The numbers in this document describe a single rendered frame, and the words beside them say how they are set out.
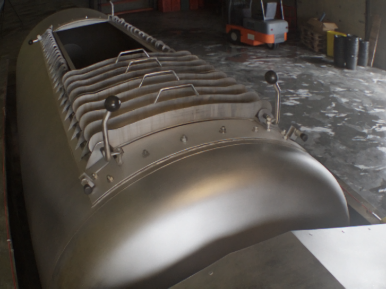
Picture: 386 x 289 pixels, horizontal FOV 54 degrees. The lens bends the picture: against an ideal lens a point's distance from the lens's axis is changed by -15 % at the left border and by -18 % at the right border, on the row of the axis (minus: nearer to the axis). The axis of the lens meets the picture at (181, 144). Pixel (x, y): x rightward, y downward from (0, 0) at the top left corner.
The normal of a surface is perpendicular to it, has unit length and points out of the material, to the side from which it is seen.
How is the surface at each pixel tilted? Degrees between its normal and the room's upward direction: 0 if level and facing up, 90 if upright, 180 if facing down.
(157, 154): 13
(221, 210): 65
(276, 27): 90
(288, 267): 0
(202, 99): 90
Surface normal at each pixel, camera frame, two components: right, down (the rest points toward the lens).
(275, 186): 0.42, -0.10
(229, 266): -0.36, -0.75
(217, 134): 0.02, -0.89
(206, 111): 0.38, 0.42
